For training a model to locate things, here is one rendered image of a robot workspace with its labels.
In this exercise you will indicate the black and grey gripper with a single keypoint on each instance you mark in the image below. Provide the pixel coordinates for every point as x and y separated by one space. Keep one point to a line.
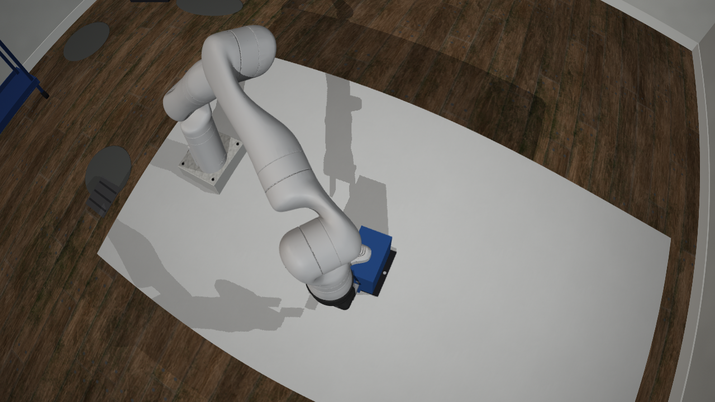
343 297

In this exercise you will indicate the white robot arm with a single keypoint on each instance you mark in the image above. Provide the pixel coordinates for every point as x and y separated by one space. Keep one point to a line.
318 247

